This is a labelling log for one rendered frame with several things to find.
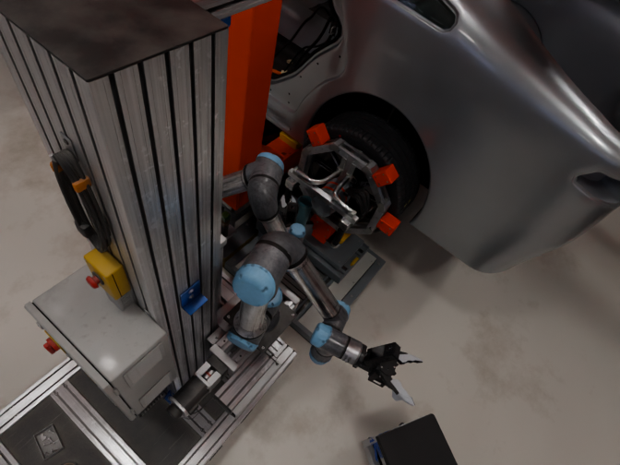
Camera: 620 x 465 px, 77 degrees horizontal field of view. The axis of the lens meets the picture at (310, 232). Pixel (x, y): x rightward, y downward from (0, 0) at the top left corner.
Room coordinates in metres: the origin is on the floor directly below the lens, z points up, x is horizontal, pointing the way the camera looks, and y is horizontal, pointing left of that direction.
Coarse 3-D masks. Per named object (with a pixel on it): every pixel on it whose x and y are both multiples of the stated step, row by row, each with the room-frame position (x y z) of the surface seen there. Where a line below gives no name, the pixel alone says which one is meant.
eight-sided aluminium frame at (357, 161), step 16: (336, 144) 1.49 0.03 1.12; (304, 160) 1.54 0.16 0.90; (352, 160) 1.44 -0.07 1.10; (368, 160) 1.46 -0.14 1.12; (368, 176) 1.40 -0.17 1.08; (304, 192) 1.51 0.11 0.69; (384, 192) 1.40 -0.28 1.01; (384, 208) 1.35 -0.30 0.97; (336, 224) 1.42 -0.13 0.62; (352, 224) 1.43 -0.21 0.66; (368, 224) 1.36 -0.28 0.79
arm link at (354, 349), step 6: (354, 342) 0.50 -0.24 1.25; (360, 342) 0.51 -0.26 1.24; (348, 348) 0.47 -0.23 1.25; (354, 348) 0.48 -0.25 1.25; (360, 348) 0.49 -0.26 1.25; (348, 354) 0.46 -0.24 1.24; (354, 354) 0.46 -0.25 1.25; (342, 360) 0.45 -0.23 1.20; (348, 360) 0.45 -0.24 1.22; (354, 360) 0.45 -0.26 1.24
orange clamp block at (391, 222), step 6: (384, 216) 1.37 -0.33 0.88; (390, 216) 1.38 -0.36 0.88; (378, 222) 1.34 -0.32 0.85; (384, 222) 1.33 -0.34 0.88; (390, 222) 1.34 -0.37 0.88; (396, 222) 1.35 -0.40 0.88; (378, 228) 1.33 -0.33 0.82; (384, 228) 1.32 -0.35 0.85; (390, 228) 1.31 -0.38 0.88; (396, 228) 1.35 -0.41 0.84; (390, 234) 1.31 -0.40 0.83
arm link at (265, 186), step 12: (252, 180) 0.93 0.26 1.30; (264, 180) 0.93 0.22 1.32; (252, 192) 0.89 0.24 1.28; (264, 192) 0.90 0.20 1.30; (276, 192) 0.93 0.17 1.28; (252, 204) 0.87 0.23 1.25; (264, 204) 0.87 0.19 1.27; (276, 204) 0.90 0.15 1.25; (264, 216) 0.85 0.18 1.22; (276, 216) 0.88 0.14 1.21; (276, 228) 0.88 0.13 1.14
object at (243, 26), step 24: (240, 24) 1.36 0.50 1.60; (264, 24) 1.40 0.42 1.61; (240, 48) 1.36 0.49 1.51; (264, 48) 1.42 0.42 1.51; (240, 72) 1.35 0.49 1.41; (264, 72) 1.43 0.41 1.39; (240, 96) 1.35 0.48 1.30; (264, 96) 1.45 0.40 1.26; (240, 120) 1.34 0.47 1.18; (264, 120) 1.48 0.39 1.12; (240, 144) 1.34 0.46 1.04; (240, 168) 1.34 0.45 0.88
